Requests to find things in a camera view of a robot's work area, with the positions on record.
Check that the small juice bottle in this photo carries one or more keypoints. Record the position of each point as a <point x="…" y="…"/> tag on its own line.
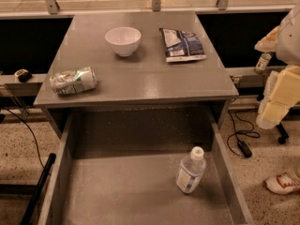
<point x="263" y="62"/>

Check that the black metal stand leg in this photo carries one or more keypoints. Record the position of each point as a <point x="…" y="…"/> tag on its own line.
<point x="37" y="191"/>

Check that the crushed green white can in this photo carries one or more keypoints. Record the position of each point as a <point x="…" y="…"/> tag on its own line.
<point x="73" y="81"/>

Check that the clear plastic water bottle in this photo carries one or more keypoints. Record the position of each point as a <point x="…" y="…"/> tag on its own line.
<point x="191" y="170"/>

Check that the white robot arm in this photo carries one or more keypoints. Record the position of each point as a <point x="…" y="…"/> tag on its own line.
<point x="288" y="42"/>

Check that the white ceramic bowl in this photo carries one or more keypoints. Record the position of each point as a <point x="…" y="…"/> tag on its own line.
<point x="124" y="41"/>

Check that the black power cable adapter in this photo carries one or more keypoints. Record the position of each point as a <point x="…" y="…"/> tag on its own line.
<point x="245" y="151"/>

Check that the black yellow tape measure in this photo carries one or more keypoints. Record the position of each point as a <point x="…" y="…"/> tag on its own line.
<point x="23" y="75"/>

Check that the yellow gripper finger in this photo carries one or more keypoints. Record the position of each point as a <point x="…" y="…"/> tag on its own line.
<point x="268" y="43"/>
<point x="281" y="92"/>

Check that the grey open drawer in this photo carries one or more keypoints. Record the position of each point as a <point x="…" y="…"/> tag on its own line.
<point x="120" y="168"/>

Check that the blue chip bag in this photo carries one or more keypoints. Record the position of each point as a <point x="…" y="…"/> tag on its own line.
<point x="181" y="46"/>

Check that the white red sneaker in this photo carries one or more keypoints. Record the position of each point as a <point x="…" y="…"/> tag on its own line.
<point x="281" y="184"/>

